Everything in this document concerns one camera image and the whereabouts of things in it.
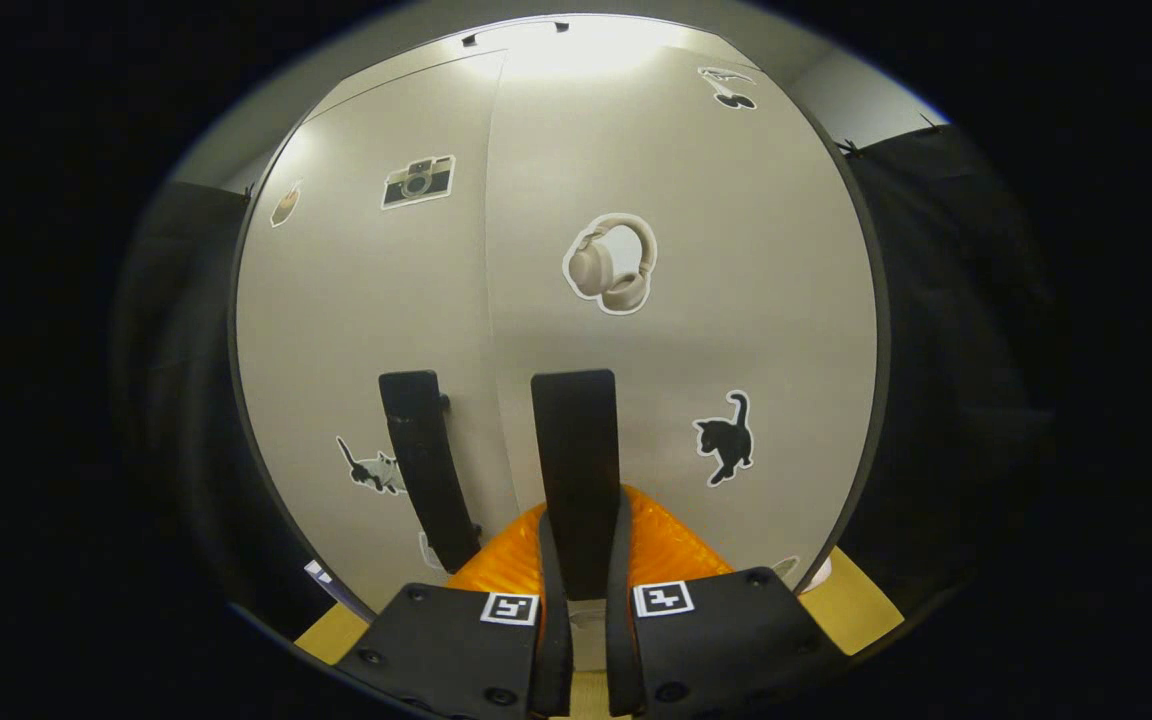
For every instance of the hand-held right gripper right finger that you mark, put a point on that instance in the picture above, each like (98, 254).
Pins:
(618, 650)

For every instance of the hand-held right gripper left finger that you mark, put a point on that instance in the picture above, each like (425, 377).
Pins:
(554, 650)

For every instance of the white cabinet door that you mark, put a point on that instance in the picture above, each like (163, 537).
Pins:
(736, 300)
(356, 300)

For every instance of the white double-door shoe cabinet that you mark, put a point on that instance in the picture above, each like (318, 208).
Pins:
(882, 330)

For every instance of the pink plush toy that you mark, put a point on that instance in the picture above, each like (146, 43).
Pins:
(821, 575)

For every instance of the white cardboard box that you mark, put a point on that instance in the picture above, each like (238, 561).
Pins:
(318, 573)

